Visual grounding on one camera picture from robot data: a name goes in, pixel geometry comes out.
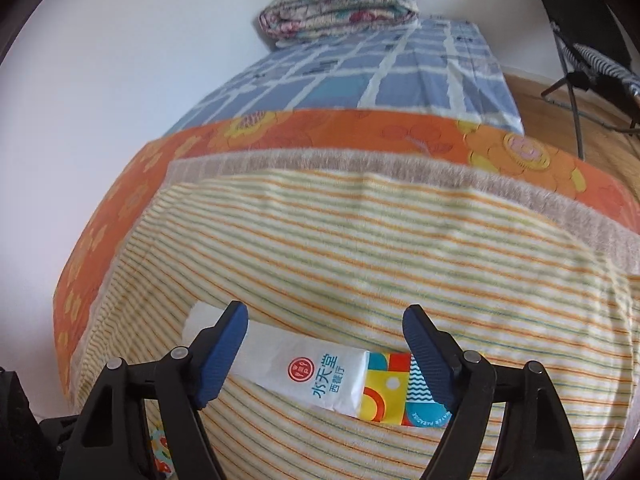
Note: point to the white paper packet colourful end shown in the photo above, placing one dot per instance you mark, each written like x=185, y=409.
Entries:
x=320, y=375

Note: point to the folded floral quilt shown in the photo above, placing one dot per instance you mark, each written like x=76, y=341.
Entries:
x=340, y=5

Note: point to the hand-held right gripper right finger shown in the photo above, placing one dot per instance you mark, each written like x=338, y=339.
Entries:
x=430, y=360

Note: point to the blue checked bedsheet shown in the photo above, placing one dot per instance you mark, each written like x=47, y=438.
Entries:
x=350, y=75

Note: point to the teal fruit print packet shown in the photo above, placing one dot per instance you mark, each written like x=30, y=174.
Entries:
x=160, y=452

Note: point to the striped towel blanket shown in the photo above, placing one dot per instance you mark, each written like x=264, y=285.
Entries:
x=350, y=240

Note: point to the black white striped cushion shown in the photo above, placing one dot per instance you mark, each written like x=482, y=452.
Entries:
x=605, y=67

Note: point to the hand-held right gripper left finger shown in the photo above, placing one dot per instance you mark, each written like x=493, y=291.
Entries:
x=220, y=357

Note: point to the orange floral bedsheet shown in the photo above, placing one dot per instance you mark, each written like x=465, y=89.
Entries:
x=350, y=132

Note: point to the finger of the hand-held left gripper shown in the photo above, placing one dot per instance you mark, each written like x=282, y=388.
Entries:
x=55, y=432

